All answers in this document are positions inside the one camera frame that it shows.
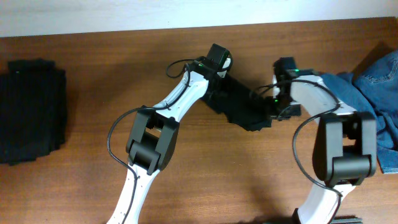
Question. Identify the black fabric storage container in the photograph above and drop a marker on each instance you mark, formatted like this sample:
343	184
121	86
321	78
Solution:
33	110

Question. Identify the black t-shirt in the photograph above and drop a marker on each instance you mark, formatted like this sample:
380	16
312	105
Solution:
238	103

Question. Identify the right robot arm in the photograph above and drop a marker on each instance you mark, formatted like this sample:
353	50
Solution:
344	152

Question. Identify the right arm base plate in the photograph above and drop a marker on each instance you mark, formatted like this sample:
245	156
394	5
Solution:
349	220

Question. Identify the blue denim jeans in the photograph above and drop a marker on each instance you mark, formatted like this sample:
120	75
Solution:
373	90

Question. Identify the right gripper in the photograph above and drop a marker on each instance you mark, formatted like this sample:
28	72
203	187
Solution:
275	115

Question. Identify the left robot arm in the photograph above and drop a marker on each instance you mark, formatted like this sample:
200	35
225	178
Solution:
153	136

